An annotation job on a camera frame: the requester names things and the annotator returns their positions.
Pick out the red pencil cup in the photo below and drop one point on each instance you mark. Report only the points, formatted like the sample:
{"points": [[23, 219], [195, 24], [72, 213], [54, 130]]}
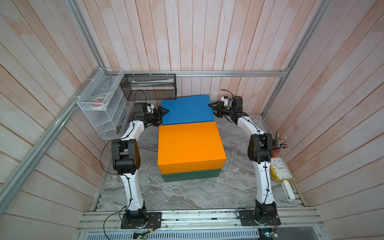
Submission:
{"points": [[275, 153]]}

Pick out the tape roll in rack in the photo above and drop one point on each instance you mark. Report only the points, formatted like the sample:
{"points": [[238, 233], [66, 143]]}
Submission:
{"points": [[99, 102]]}

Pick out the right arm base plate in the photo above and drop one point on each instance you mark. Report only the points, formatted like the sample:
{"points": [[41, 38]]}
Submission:
{"points": [[254, 218]]}

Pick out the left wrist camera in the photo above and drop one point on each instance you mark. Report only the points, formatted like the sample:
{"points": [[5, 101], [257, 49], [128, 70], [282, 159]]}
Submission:
{"points": [[150, 109]]}

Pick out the orange shoebox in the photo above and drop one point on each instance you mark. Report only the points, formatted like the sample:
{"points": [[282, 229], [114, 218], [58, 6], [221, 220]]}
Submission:
{"points": [[189, 148]]}

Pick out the white stick object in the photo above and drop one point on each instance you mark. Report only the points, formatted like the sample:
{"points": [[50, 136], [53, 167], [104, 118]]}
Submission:
{"points": [[288, 191]]}

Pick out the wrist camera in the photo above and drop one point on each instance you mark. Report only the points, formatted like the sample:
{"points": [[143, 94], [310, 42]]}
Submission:
{"points": [[150, 109], [226, 101]]}

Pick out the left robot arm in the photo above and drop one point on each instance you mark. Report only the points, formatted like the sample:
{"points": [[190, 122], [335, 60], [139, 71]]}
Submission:
{"points": [[126, 159]]}

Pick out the blue shoebox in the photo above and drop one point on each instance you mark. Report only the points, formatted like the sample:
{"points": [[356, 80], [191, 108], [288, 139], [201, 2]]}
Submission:
{"points": [[188, 110]]}

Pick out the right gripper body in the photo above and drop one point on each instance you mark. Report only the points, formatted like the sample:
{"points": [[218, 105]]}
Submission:
{"points": [[223, 111]]}

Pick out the pencils bundle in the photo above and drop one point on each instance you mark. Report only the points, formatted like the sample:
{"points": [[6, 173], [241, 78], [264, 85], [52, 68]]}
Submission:
{"points": [[279, 143]]}

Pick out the green shoebox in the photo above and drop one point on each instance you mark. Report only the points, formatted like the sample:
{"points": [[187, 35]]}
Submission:
{"points": [[195, 175]]}

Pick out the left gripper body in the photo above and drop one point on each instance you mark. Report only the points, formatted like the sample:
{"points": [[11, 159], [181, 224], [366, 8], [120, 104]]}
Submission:
{"points": [[153, 117]]}

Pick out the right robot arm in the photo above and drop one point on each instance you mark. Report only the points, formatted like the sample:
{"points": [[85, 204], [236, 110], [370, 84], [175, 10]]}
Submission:
{"points": [[260, 151]]}

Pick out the white wire shelf rack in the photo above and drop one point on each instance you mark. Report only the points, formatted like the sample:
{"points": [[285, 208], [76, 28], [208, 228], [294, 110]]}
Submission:
{"points": [[111, 122]]}

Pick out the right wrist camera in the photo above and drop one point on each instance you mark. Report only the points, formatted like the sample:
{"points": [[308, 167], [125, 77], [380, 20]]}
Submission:
{"points": [[226, 101]]}

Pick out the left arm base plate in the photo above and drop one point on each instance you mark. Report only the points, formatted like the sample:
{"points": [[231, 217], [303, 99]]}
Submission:
{"points": [[138, 221]]}

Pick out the black mesh wall basket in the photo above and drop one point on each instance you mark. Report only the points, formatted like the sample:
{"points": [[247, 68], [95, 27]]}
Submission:
{"points": [[149, 87]]}

